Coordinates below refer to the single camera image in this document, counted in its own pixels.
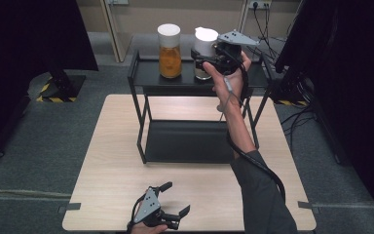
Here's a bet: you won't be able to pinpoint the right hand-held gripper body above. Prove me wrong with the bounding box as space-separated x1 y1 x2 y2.
212 29 261 76

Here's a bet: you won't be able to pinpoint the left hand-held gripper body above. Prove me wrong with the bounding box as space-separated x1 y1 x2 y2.
131 185 181 231

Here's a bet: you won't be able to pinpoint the glass jar of orange powder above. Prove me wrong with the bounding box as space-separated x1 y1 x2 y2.
157 22 183 80

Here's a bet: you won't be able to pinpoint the black two-tier metal rack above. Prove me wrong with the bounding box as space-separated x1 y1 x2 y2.
127 48 274 165

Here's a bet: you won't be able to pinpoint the person's left hand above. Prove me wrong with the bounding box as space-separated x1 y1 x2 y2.
130 222 169 234

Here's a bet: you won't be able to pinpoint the person's right hand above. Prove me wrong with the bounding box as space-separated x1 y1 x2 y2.
203 52 252 113

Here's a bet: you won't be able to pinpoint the beige office partition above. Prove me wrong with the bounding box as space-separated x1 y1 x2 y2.
76 0 303 63

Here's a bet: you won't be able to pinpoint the black stand base striped tape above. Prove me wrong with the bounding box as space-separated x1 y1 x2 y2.
36 69 87 103
271 76 310 107

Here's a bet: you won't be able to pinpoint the gray tape strip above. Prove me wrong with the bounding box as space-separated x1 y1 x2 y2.
57 202 82 215
297 200 321 215

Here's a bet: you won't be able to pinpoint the black curtain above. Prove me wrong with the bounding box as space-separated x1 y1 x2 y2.
274 0 374 227
0 0 99 165

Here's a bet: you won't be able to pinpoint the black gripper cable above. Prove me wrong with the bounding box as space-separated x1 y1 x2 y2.
126 194 148 232
225 48 287 204

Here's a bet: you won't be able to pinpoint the thin gray cable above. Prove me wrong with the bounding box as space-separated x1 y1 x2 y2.
218 76 236 123

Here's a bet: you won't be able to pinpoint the black power cable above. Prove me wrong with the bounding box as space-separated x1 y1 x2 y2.
252 2 269 47
263 2 276 50

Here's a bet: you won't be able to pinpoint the white wall socket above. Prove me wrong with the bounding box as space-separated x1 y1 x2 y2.
247 0 272 10

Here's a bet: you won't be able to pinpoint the black floor cables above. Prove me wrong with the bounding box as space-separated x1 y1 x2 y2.
280 77 320 152

